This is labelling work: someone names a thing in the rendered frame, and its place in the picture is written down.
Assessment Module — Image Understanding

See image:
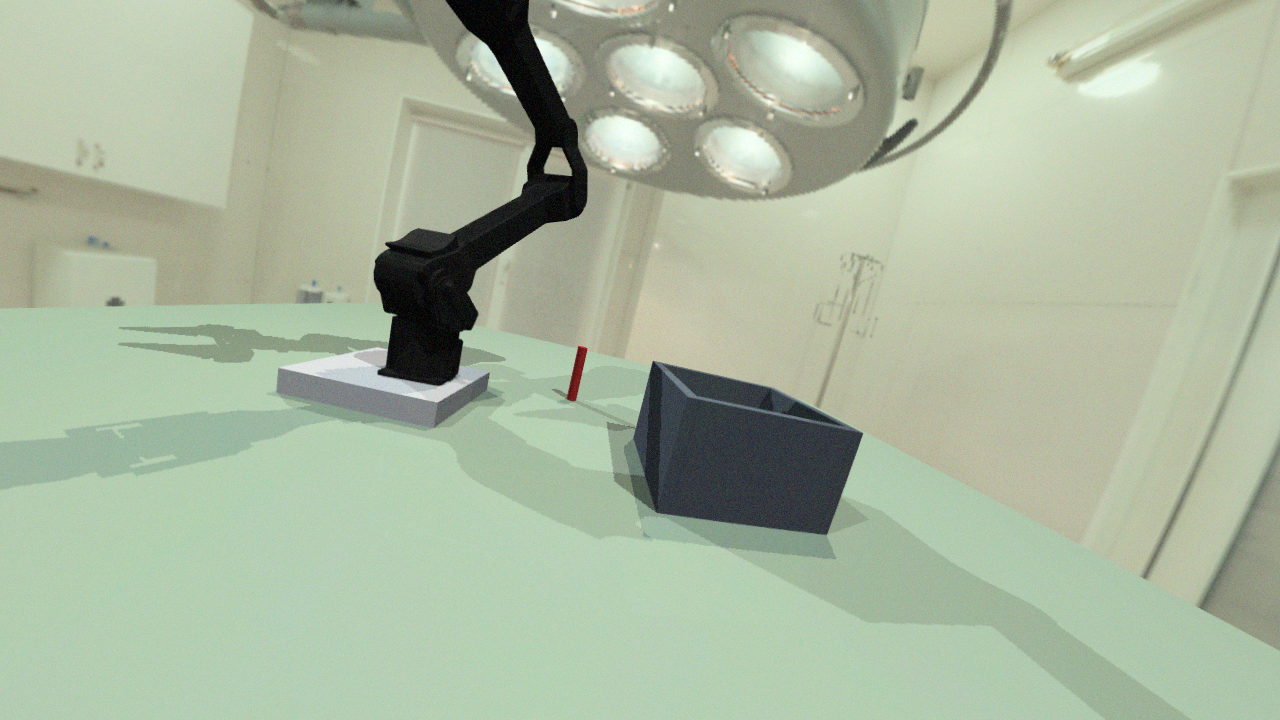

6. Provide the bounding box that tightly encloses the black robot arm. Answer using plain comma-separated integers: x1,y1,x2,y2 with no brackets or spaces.
374,0,588,386

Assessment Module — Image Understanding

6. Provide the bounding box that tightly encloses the dark red peg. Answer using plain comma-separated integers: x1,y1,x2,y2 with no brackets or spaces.
567,346,588,401

